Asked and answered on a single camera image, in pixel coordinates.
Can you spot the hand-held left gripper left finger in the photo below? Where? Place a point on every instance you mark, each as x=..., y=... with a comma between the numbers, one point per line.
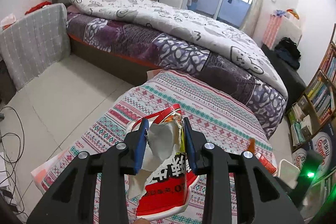
x=140, y=145

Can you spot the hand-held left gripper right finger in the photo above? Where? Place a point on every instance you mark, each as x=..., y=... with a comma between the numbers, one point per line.
x=190, y=145

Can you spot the white plastic waste bin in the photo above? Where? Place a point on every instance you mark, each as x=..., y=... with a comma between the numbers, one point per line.
x=287, y=172

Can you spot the red snack bag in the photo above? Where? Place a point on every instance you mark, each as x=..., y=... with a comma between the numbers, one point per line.
x=162, y=187

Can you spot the blue printed water carton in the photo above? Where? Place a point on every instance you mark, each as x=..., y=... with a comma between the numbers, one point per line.
x=325, y=146
x=299, y=158

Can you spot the stack of green booklets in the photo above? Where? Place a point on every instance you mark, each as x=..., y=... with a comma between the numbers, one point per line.
x=295, y=129

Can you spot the beige small box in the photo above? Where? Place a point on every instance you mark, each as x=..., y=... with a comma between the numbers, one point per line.
x=306, y=125

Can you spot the small brown cardboard box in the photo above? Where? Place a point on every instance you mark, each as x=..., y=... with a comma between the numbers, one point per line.
x=302, y=108

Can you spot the orange wrapper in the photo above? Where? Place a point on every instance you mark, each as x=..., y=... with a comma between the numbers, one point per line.
x=252, y=144

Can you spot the row of thick colourful books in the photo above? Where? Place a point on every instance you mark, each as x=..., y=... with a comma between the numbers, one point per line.
x=323, y=98

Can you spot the wooden bookshelf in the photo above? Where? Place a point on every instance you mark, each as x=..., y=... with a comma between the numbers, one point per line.
x=315, y=77

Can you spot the black storage bench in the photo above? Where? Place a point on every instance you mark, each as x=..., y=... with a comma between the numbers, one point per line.
x=283, y=77

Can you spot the purple patterned bedsheet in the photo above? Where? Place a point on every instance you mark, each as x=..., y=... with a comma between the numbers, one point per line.
x=170, y=50

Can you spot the row of thin books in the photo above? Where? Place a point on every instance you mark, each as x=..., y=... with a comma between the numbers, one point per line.
x=330, y=61

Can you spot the pile of dark clothes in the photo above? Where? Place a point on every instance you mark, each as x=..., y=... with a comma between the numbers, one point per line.
x=287, y=52

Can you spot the white cartoon-print quilt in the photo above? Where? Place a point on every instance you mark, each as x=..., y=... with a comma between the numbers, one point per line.
x=170, y=19

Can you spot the white cabinet with pink cover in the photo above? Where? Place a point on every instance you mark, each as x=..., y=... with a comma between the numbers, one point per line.
x=275, y=29

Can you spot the blue bucket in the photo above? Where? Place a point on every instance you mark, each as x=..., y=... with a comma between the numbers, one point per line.
x=192, y=3

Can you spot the grey checked cloth cover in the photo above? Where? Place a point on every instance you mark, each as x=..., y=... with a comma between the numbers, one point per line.
x=34, y=43

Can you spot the orange yellow hat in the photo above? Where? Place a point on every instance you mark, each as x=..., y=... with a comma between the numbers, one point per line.
x=292, y=14

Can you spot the red cloth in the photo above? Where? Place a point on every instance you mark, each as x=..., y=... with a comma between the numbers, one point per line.
x=39, y=5

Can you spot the dark brown bed frame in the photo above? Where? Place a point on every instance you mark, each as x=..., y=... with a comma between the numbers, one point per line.
x=105, y=56

